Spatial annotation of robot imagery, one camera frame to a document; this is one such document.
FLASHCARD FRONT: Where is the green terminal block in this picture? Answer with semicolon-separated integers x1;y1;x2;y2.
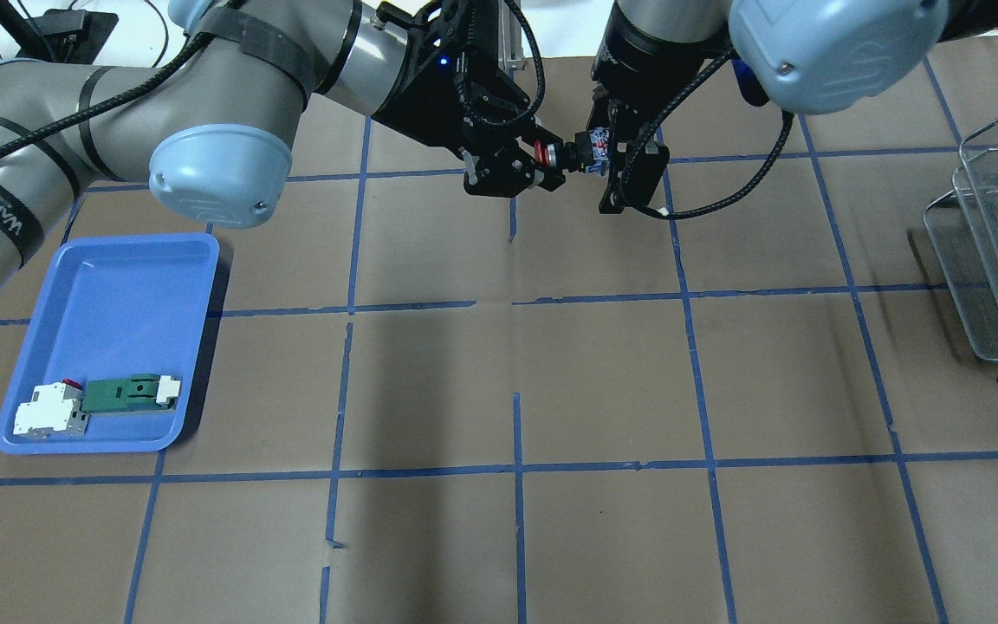
81;373;183;414

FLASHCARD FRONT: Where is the aluminium frame post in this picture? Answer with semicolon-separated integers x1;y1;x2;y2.
496;1;526;72

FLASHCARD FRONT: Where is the red emergency stop button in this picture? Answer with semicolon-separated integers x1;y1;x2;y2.
538;131;609;175

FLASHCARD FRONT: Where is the blue plastic tray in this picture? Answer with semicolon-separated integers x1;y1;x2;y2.
0;232;221;455

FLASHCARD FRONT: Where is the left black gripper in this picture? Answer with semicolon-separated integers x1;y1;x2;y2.
373;1;567;197

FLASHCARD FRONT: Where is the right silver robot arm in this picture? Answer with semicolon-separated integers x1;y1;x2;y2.
587;1;998;221

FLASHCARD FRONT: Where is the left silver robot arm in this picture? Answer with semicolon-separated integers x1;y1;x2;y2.
0;1;565;289

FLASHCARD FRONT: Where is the white circuit breaker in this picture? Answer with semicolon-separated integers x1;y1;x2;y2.
12;380;88;439

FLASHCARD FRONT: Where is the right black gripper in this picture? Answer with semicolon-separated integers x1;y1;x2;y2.
585;1;716;214

